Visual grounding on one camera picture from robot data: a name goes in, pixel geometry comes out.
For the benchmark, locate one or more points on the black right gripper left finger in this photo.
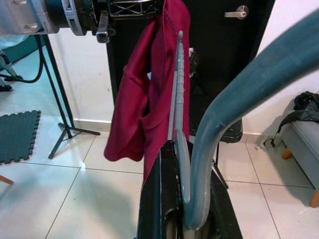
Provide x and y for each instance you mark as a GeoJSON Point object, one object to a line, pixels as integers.
{"type": "Point", "coordinates": [157, 199]}

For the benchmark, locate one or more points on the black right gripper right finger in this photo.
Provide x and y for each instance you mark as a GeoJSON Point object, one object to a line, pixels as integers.
{"type": "Point", "coordinates": [224, 224]}

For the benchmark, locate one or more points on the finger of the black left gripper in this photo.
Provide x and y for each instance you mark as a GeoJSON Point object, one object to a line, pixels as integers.
{"type": "Point", "coordinates": [103, 30]}

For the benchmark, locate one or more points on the wooden furniture leg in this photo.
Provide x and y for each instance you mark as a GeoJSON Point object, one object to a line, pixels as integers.
{"type": "Point", "coordinates": [6, 179]}

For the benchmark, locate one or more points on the dark puzzle foam mat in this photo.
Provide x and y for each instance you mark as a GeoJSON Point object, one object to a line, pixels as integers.
{"type": "Point", "coordinates": [17, 137]}

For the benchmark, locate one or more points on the black lattice bracket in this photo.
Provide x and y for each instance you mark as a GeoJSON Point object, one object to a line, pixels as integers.
{"type": "Point", "coordinates": [134, 15]}

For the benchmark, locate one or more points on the red shirt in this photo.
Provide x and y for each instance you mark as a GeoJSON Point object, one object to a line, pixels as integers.
{"type": "Point", "coordinates": [154, 49]}

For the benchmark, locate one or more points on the black door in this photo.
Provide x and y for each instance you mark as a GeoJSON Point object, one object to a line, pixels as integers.
{"type": "Point", "coordinates": [249, 49]}

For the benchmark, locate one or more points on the grey upholstered ottoman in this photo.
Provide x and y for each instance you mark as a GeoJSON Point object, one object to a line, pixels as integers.
{"type": "Point", "coordinates": [304, 149]}

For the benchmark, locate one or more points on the black tripod stand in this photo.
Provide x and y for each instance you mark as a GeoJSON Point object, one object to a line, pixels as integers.
{"type": "Point", "coordinates": [57, 82]}

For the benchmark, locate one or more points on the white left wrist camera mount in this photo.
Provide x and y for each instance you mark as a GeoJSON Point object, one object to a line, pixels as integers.
{"type": "Point", "coordinates": [72, 22]}

